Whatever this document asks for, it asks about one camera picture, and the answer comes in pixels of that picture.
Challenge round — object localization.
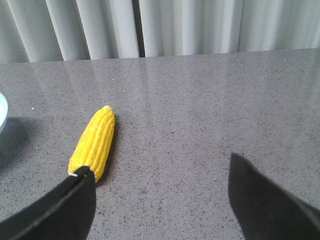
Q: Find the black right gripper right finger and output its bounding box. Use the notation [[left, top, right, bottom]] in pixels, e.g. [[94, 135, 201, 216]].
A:
[[228, 153, 320, 240]]

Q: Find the yellow corn cob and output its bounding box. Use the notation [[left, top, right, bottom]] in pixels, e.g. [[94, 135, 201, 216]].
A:
[[67, 105, 116, 182]]

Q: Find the white pleated curtain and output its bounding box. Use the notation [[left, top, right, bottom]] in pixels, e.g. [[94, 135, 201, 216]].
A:
[[0, 0, 320, 63]]

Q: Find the light blue round plate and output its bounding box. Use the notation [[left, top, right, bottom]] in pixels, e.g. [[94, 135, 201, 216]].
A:
[[0, 92, 9, 133]]

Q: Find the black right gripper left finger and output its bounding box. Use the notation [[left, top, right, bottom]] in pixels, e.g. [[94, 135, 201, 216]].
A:
[[0, 166, 96, 240]]

